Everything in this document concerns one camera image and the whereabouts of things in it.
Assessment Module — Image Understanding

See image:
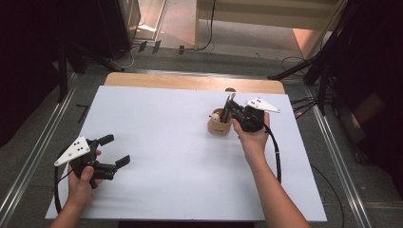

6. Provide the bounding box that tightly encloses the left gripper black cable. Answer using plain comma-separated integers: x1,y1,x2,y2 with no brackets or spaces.
52,164,70,215

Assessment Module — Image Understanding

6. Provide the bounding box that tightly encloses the beige shelf unit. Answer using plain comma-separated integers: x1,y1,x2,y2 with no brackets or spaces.
194,0,347,59

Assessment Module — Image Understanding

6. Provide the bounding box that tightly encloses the thin black floor cable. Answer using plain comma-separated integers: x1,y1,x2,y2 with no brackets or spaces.
310,163,346,228

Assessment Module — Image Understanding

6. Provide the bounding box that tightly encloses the bundle of black cables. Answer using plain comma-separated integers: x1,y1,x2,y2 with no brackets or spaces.
289,95,319,120

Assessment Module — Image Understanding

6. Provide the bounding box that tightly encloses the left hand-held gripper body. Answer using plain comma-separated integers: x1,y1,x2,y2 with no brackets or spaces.
53,136,119,190

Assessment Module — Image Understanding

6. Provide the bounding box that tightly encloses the white board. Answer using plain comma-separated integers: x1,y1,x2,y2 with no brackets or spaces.
45,85,328,222

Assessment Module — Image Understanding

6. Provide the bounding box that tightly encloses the black tripod stand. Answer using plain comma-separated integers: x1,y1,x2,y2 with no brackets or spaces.
267,0,360,116

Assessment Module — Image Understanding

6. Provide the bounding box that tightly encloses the person's right hand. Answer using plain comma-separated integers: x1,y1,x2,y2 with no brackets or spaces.
232,112,271,160

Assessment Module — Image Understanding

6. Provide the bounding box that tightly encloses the looped black floor cable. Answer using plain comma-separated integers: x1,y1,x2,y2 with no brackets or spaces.
280,55,308,73

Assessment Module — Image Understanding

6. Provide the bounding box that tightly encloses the metal floor rail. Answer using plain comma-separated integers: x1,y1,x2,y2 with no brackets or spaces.
303,85,373,228
0,72,80,224

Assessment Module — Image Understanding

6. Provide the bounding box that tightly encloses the person's left hand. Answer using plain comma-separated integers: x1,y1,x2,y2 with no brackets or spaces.
66,150,103,211

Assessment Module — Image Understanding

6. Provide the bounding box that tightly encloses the black metal stand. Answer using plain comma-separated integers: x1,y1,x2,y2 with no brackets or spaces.
56,39,125,103

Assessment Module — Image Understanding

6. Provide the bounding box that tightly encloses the dim brown object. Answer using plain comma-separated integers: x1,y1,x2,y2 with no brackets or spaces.
351,92,385,129

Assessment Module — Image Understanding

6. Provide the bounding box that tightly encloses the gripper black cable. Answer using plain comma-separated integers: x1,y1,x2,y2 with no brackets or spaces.
52,164,70,215
262,123,283,184

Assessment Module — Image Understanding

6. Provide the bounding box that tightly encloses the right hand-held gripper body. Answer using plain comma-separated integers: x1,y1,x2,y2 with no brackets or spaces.
231,98,281,133

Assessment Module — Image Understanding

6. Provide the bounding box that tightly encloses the wooden brush holder with figurine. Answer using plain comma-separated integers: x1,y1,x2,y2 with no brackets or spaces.
207,107,234,136

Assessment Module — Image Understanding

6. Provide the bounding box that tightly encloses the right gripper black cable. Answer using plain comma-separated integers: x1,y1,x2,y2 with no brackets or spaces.
262,123,283,184

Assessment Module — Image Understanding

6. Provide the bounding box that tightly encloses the white floor cable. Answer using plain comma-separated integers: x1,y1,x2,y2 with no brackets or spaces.
110,44,141,70

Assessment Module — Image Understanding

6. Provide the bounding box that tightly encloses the hanging black cable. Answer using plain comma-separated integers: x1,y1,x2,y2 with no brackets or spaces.
195,0,217,52

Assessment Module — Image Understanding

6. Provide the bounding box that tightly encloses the dark cabinet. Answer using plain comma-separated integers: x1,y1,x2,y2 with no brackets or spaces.
94,0,142,61

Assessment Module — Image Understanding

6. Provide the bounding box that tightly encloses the wooden table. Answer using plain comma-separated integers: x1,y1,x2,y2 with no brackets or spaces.
104,71,286,95

